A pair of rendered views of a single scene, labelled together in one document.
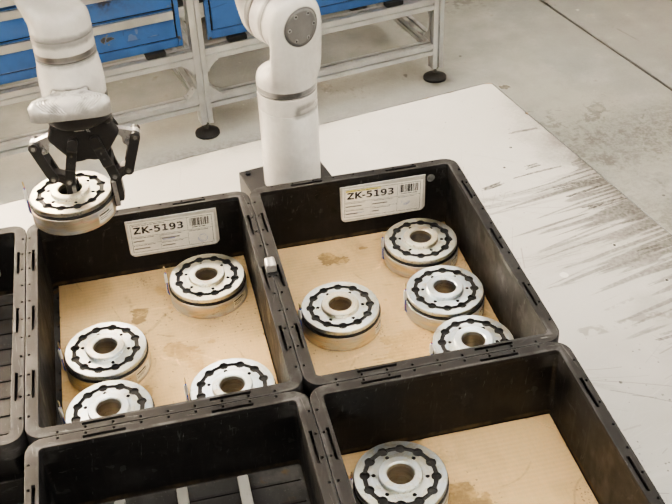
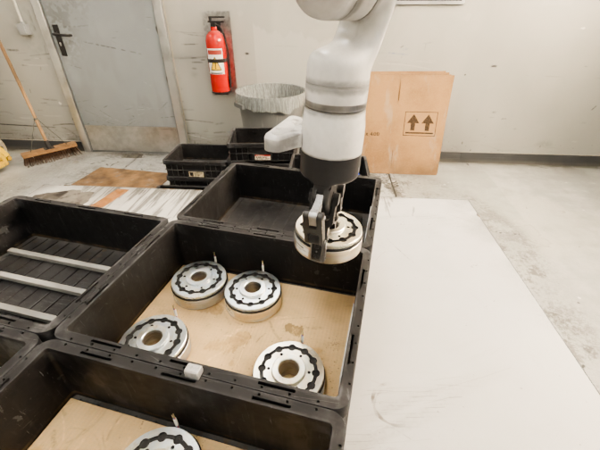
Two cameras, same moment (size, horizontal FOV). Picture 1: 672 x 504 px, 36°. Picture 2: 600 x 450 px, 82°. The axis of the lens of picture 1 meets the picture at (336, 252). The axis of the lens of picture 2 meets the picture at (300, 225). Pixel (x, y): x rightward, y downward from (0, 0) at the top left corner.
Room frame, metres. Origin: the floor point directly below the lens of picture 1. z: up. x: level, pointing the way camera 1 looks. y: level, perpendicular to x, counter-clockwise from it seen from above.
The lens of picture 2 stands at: (1.23, -0.08, 1.30)
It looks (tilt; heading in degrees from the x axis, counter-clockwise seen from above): 33 degrees down; 116
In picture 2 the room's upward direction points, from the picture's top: straight up
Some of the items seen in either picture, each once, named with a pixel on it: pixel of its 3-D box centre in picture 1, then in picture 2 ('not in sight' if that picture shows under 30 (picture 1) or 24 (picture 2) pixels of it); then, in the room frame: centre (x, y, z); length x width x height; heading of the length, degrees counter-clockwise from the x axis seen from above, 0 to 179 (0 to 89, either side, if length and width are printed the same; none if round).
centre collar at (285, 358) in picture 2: (206, 274); (288, 370); (1.09, 0.18, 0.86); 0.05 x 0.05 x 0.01
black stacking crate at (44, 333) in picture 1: (158, 335); (237, 313); (0.97, 0.23, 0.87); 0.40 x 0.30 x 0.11; 12
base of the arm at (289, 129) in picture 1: (289, 133); not in sight; (1.41, 0.06, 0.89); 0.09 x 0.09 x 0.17; 21
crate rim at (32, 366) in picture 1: (153, 304); (234, 291); (0.97, 0.23, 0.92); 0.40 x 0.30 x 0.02; 12
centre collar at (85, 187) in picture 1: (70, 189); (329, 224); (1.08, 0.33, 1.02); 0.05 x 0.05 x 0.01
